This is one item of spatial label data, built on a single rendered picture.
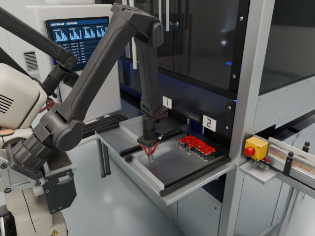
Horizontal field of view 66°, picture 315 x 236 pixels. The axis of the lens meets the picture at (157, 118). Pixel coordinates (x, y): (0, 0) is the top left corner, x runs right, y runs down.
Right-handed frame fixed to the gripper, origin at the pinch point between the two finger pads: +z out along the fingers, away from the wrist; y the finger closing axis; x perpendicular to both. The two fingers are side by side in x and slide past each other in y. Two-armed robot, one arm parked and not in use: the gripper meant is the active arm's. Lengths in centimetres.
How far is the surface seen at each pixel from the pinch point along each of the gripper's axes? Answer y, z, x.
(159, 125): 30.3, 6.6, 19.8
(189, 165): 8.1, 4.6, -16.3
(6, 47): 128, 38, 513
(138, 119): 27.2, 5.2, 33.5
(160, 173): -4.5, 4.1, -9.7
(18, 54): 144, 56, 508
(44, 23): 0, -52, 70
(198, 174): 3.5, 2.4, -23.9
